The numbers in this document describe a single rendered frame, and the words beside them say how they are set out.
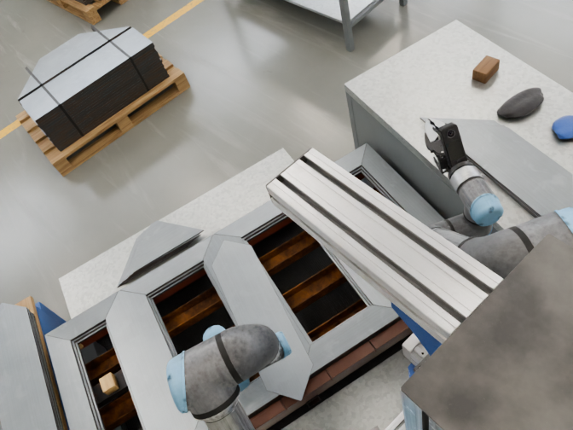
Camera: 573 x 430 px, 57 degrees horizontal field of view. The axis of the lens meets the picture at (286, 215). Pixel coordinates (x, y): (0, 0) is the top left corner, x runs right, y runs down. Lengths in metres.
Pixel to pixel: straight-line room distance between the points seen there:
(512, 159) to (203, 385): 1.32
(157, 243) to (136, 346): 0.50
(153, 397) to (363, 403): 0.74
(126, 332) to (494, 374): 1.74
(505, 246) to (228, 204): 1.59
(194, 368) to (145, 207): 2.60
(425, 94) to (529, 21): 2.21
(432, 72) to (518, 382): 1.87
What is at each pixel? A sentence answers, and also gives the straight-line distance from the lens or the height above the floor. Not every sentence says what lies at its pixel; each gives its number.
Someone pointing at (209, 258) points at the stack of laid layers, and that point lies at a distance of 2.16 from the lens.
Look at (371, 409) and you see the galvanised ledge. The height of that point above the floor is 0.68.
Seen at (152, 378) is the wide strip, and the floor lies 0.85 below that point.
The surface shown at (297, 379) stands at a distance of 1.85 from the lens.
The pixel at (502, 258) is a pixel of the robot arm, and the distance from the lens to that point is 1.05.
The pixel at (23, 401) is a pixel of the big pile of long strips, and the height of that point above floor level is 0.85.
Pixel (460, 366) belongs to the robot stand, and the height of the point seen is 2.03.
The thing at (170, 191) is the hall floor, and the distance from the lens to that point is 3.66.
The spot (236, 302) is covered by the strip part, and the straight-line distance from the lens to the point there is 2.02.
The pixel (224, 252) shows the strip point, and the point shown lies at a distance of 2.15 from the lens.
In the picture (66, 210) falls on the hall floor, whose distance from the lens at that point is 4.00.
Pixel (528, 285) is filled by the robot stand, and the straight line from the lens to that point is 0.62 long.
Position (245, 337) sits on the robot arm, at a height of 1.56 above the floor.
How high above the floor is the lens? 2.57
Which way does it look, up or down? 53 degrees down
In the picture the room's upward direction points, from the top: 21 degrees counter-clockwise
